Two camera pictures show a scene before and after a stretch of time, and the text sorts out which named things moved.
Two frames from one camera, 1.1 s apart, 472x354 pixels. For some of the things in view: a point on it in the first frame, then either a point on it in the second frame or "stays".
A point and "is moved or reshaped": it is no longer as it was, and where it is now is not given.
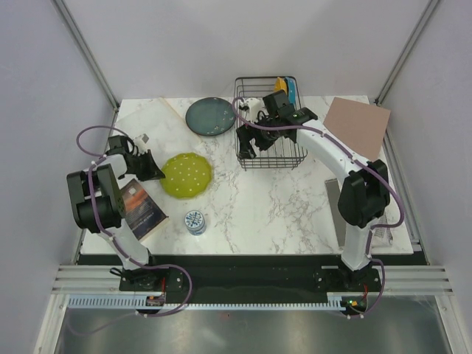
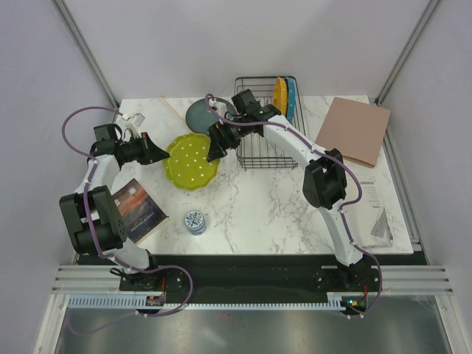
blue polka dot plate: (291, 85) stays
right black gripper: (244, 135) -> (217, 148)
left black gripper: (153, 171) -> (155, 153)
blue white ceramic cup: (195, 222) stays
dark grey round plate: (210, 116) stays
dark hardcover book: (143, 214) stays
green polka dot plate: (186, 175) is moved or reshaped
